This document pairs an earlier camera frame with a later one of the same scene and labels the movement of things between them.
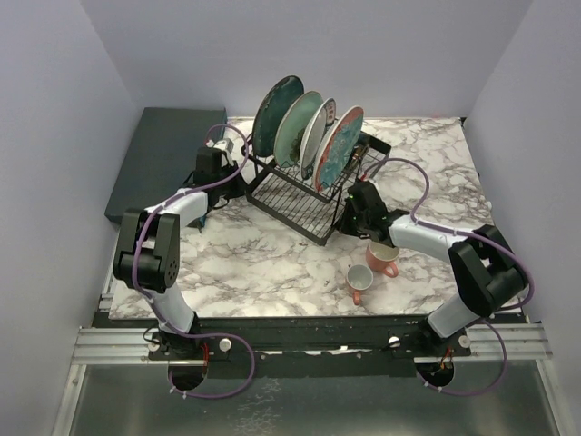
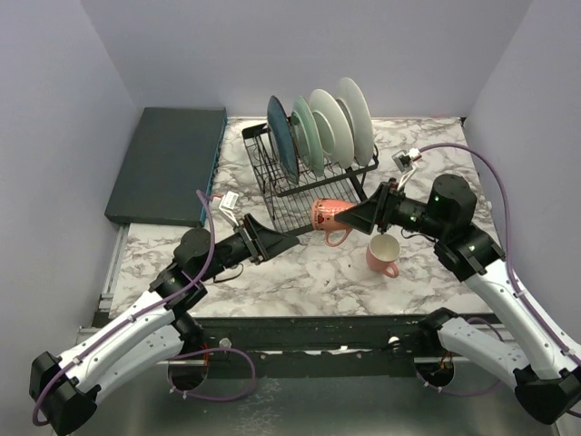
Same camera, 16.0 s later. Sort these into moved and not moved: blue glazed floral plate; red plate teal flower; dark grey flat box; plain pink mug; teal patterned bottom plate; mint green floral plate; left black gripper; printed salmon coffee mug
Moved: red plate teal flower; mint green floral plate; printed salmon coffee mug; left black gripper; blue glazed floral plate; teal patterned bottom plate
Not moved: plain pink mug; dark grey flat box
